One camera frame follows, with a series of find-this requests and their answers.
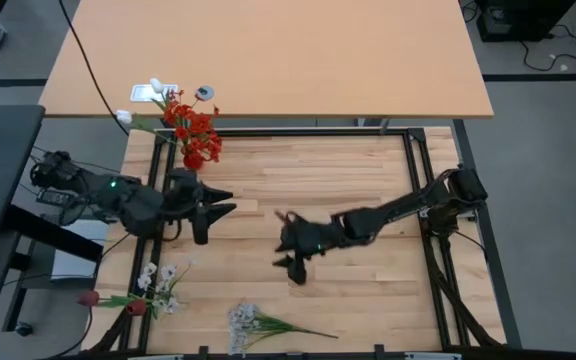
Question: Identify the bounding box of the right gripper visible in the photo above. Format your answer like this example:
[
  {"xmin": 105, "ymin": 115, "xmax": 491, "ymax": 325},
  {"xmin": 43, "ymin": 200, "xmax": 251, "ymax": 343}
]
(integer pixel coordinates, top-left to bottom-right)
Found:
[{"xmin": 271, "ymin": 218, "xmax": 350, "ymax": 270}]

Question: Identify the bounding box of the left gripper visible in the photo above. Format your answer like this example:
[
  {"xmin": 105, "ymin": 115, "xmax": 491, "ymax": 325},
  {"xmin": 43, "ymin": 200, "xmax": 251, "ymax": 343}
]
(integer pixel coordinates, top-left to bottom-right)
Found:
[{"xmin": 161, "ymin": 167, "xmax": 239, "ymax": 227}]

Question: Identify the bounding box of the red blossom spray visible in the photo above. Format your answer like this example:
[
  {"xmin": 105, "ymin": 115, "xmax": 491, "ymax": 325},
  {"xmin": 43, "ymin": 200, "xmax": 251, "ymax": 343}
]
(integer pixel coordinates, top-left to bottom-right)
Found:
[{"xmin": 161, "ymin": 87, "xmax": 224, "ymax": 166}]

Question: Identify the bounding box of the white blossom spray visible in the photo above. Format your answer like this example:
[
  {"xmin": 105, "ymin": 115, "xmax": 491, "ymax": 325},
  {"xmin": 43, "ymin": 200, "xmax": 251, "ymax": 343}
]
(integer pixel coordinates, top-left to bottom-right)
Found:
[{"xmin": 135, "ymin": 257, "xmax": 194, "ymax": 319}]

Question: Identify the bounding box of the white artificial tulip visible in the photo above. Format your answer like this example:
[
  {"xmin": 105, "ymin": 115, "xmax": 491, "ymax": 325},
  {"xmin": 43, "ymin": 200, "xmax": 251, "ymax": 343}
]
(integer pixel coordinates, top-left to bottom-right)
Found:
[
  {"xmin": 115, "ymin": 108, "xmax": 189, "ymax": 151},
  {"xmin": 148, "ymin": 77, "xmax": 179, "ymax": 119}
]

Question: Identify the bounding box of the red artificial tulip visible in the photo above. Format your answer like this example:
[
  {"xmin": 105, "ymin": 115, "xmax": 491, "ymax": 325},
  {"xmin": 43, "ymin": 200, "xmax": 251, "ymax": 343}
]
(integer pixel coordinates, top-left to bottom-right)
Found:
[
  {"xmin": 76, "ymin": 289, "xmax": 142, "ymax": 309},
  {"xmin": 98, "ymin": 294, "xmax": 159, "ymax": 319}
]

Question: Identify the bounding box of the red glass vase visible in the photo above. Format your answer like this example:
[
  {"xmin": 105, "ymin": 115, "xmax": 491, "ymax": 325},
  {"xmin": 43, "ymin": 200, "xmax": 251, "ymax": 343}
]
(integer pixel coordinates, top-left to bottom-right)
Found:
[{"xmin": 182, "ymin": 152, "xmax": 206, "ymax": 171}]

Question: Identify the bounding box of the green flower stems foreground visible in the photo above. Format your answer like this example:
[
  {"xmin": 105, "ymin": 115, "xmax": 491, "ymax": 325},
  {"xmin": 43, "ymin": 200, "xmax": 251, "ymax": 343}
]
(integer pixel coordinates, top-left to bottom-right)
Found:
[{"xmin": 226, "ymin": 301, "xmax": 340, "ymax": 357}]

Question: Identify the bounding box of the round grey desk disc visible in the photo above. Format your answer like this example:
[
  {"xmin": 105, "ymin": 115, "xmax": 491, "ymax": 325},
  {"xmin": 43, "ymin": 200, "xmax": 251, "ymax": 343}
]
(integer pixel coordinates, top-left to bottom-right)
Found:
[{"xmin": 194, "ymin": 84, "xmax": 216, "ymax": 103}]

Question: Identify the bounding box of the white box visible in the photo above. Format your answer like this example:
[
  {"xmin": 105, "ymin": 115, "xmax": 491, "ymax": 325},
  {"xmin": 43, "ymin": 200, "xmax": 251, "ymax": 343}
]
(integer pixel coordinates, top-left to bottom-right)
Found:
[{"xmin": 49, "ymin": 218, "xmax": 111, "ymax": 282}]

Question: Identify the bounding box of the light wooden desk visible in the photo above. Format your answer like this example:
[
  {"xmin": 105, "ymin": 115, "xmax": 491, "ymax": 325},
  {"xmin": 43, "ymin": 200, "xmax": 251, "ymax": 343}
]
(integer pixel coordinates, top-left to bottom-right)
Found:
[{"xmin": 37, "ymin": 0, "xmax": 495, "ymax": 120}]

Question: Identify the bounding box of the black controller box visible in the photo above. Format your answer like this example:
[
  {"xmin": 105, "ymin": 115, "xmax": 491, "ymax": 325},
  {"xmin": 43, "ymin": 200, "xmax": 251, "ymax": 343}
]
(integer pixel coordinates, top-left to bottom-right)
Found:
[{"xmin": 35, "ymin": 188, "xmax": 77, "ymax": 207}]

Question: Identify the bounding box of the black support bar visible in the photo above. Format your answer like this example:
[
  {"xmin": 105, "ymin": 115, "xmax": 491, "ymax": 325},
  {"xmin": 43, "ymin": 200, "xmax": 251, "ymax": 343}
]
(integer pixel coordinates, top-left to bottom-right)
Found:
[{"xmin": 2, "ymin": 203, "xmax": 105, "ymax": 264}]

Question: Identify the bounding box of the dark grey side desk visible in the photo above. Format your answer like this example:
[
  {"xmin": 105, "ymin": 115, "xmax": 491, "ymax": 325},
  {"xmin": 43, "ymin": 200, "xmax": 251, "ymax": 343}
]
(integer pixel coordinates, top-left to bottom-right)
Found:
[{"xmin": 0, "ymin": 103, "xmax": 47, "ymax": 235}]

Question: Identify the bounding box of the black equipment case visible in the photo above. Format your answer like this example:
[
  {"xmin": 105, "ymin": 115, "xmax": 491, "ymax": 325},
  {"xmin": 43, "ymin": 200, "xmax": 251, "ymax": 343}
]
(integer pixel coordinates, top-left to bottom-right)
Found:
[{"xmin": 475, "ymin": 0, "xmax": 576, "ymax": 44}]

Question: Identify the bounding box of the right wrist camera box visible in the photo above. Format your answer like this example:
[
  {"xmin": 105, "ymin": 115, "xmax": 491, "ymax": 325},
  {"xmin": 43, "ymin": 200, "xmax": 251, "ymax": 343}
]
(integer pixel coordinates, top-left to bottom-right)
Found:
[{"xmin": 287, "ymin": 254, "xmax": 310, "ymax": 287}]

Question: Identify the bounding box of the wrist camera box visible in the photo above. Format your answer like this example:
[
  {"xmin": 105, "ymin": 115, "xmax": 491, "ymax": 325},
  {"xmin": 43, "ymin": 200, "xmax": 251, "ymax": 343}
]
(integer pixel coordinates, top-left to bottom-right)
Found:
[
  {"xmin": 190, "ymin": 207, "xmax": 213, "ymax": 246},
  {"xmin": 287, "ymin": 254, "xmax": 310, "ymax": 287}
]

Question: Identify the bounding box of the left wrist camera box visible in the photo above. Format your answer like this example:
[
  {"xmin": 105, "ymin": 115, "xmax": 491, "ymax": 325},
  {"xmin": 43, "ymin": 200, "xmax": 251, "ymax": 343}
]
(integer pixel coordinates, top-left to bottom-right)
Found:
[{"xmin": 190, "ymin": 207, "xmax": 213, "ymax": 246}]

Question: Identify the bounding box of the black aluminium table frame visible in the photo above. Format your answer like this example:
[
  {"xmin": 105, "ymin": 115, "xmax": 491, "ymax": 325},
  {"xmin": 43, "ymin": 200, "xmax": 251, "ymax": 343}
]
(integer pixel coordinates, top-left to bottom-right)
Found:
[{"xmin": 82, "ymin": 118, "xmax": 523, "ymax": 360}]

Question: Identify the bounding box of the long black cable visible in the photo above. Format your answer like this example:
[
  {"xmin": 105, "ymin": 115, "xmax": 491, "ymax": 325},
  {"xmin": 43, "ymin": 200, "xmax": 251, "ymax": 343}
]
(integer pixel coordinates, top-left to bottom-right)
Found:
[{"xmin": 57, "ymin": 0, "xmax": 132, "ymax": 137}]

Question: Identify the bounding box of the black floor cable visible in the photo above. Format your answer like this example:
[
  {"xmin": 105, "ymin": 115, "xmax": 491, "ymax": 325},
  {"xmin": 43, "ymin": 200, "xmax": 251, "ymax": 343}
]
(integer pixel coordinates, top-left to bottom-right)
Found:
[{"xmin": 517, "ymin": 22, "xmax": 576, "ymax": 73}]

